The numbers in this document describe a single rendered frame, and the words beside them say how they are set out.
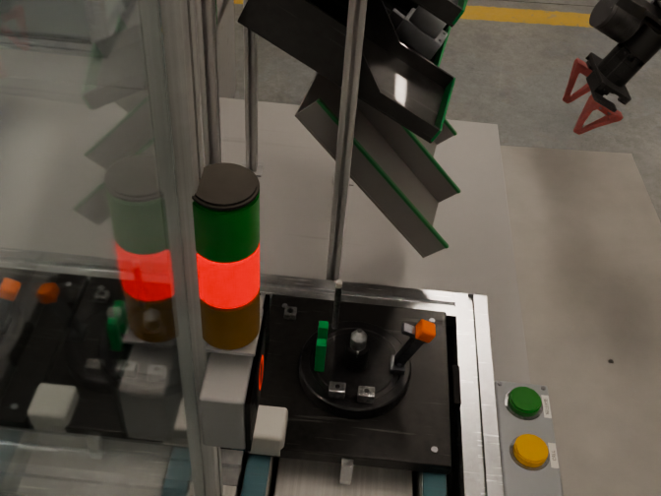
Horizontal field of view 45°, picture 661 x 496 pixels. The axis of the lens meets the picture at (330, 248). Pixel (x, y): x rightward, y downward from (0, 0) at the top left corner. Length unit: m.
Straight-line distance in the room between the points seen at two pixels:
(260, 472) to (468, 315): 0.37
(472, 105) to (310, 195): 1.97
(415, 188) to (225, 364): 0.59
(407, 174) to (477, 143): 0.43
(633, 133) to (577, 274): 2.06
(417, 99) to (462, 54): 2.61
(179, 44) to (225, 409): 0.31
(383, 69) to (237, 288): 0.53
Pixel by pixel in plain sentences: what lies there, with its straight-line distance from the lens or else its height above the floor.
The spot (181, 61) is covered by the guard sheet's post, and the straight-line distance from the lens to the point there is 0.50.
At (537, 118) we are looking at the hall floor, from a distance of 3.33.
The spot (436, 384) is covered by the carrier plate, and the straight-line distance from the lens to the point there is 1.02.
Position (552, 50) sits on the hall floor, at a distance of 3.83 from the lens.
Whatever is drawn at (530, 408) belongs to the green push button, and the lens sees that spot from 1.02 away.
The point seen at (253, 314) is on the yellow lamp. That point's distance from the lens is 0.64.
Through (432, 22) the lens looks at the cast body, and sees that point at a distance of 1.14.
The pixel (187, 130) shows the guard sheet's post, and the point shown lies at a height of 1.47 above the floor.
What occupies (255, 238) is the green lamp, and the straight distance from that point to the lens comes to 0.58.
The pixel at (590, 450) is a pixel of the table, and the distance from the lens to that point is 1.16.
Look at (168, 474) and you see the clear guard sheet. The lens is 0.65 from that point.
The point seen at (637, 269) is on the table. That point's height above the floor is 0.86.
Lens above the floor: 1.77
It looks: 44 degrees down
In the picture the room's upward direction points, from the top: 5 degrees clockwise
